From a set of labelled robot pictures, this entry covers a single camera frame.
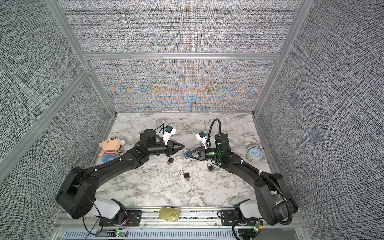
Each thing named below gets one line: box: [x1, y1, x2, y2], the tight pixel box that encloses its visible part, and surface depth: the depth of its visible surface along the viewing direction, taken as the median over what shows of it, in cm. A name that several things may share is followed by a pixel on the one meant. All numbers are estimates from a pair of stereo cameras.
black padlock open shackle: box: [179, 169, 190, 179], surface depth 89 cm
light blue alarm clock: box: [246, 146, 263, 163], surface depth 94 cm
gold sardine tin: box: [158, 206, 180, 222], surface depth 72 cm
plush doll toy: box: [98, 137, 126, 163], surface depth 94 cm
